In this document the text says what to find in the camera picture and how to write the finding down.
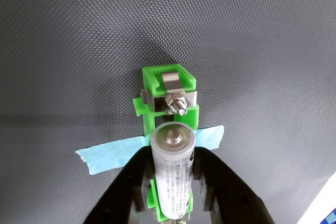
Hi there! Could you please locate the blue wire connector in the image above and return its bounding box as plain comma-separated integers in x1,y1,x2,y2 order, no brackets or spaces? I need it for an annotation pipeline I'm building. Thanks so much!
323,208,336,224

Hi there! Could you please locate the dark grey textured mat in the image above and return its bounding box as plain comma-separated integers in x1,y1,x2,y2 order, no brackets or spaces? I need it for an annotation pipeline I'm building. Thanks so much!
0,0,336,224

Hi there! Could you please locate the long blue masking tape strip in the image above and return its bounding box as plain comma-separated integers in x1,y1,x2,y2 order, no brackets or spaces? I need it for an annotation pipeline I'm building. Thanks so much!
75,125,225,176

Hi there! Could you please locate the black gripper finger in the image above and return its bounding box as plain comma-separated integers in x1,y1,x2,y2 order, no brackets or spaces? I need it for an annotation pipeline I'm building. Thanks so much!
83,146,155,224
192,146,275,224

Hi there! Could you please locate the white AA battery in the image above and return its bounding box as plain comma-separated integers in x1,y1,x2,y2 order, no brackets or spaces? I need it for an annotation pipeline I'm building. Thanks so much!
150,122,196,220

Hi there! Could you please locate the green battery holder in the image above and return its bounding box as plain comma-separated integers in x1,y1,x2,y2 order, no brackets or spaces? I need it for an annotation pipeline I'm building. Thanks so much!
132,63,199,224

